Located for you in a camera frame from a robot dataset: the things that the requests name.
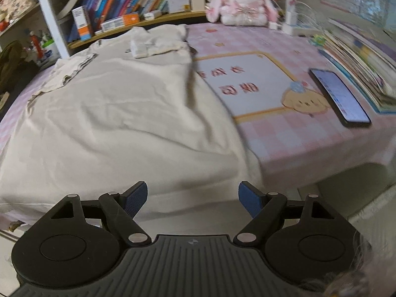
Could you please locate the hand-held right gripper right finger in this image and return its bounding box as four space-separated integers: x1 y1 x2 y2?
233 181 337 247

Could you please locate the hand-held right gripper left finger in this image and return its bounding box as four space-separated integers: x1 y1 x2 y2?
51 181 151 247

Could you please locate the cream printed T-shirt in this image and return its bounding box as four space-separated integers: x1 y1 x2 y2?
0 25 267 220

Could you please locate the pink checked tablecloth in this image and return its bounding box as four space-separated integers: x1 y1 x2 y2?
0 22 396 231

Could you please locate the grey fuzzy tuft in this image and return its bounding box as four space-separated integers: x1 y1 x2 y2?
301 232 376 297

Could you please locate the black smartphone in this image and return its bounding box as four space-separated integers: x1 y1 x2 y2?
308 67 372 128

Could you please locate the white pen holder jar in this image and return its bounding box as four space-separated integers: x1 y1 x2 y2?
39 42 61 67

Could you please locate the stack of picture books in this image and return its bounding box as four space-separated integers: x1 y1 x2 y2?
319 18 396 114

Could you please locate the flat white orange box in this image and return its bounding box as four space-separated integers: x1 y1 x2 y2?
100 12 140 32

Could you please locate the olive green jacket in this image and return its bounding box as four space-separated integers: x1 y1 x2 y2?
0 40 27 95

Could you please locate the tall white orange box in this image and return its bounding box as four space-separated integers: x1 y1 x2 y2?
72 5 94 41

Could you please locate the bunch of pens and pencils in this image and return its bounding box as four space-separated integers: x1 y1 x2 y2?
25 28 53 51

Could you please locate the white pink plush bunny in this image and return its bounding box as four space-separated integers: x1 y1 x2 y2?
205 0 278 26

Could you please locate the white translucent box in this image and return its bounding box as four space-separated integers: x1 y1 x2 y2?
167 0 190 14

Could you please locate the wooden white bookshelf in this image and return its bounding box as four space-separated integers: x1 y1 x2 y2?
0 0 297 59

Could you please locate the white wire rack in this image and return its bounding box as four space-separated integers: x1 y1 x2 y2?
291 0 324 37

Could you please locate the wall poster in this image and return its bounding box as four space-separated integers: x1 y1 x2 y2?
320 0 396 30

